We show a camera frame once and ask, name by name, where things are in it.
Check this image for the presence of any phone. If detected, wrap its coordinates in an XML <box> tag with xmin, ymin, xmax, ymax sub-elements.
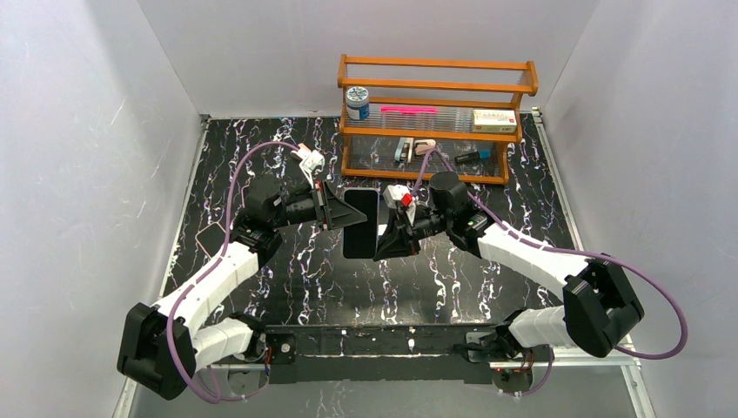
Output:
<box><xmin>342</xmin><ymin>187</ymin><xmax>379</xmax><ymax>260</ymax></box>
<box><xmin>195</xmin><ymin>222</ymin><xmax>226</xmax><ymax>262</ymax></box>

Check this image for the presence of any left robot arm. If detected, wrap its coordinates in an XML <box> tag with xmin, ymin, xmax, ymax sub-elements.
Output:
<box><xmin>117</xmin><ymin>178</ymin><xmax>367</xmax><ymax>401</ymax></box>

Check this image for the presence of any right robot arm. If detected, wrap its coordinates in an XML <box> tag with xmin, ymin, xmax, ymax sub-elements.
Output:
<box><xmin>373</xmin><ymin>172</ymin><xmax>645</xmax><ymax>358</ymax></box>

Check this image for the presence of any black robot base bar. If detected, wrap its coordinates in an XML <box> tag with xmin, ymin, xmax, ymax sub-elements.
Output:
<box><xmin>227</xmin><ymin>322</ymin><xmax>552</xmax><ymax>387</ymax></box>

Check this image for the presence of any phone in beige case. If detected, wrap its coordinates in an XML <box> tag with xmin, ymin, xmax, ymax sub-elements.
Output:
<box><xmin>195</xmin><ymin>222</ymin><xmax>226</xmax><ymax>262</ymax></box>

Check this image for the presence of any light blue stapler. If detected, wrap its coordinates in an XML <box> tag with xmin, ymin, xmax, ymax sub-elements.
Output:
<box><xmin>393</xmin><ymin>138</ymin><xmax>409</xmax><ymax>164</ymax></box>

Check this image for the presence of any black marker pen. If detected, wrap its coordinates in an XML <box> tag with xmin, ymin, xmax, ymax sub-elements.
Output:
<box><xmin>454</xmin><ymin>150</ymin><xmax>492</xmax><ymax>165</ymax></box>

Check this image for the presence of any orange wooden shelf rack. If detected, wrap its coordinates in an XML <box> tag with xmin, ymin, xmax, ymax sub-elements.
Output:
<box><xmin>337</xmin><ymin>54</ymin><xmax>540</xmax><ymax>185</ymax></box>

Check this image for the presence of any blue jar with white lid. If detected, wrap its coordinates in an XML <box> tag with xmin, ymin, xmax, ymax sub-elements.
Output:
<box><xmin>345</xmin><ymin>86</ymin><xmax>370</xmax><ymax>121</ymax></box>

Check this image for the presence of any pink utility knife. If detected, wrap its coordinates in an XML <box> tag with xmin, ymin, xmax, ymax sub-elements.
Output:
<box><xmin>380</xmin><ymin>105</ymin><xmax>438</xmax><ymax>115</ymax></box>

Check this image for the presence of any white cardboard box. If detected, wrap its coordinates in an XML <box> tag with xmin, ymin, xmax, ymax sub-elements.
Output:
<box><xmin>472</xmin><ymin>109</ymin><xmax>517</xmax><ymax>134</ymax></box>

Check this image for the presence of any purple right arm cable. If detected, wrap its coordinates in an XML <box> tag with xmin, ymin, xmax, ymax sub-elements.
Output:
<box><xmin>412</xmin><ymin>148</ymin><xmax>689</xmax><ymax>397</ymax></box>

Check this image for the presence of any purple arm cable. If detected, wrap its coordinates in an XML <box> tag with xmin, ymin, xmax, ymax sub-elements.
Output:
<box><xmin>165</xmin><ymin>141</ymin><xmax>304</xmax><ymax>404</ymax></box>
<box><xmin>412</xmin><ymin>148</ymin><xmax>689</xmax><ymax>397</ymax></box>

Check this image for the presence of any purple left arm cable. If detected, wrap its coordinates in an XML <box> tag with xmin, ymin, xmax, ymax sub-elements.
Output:
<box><xmin>165</xmin><ymin>141</ymin><xmax>304</xmax><ymax>404</ymax></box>

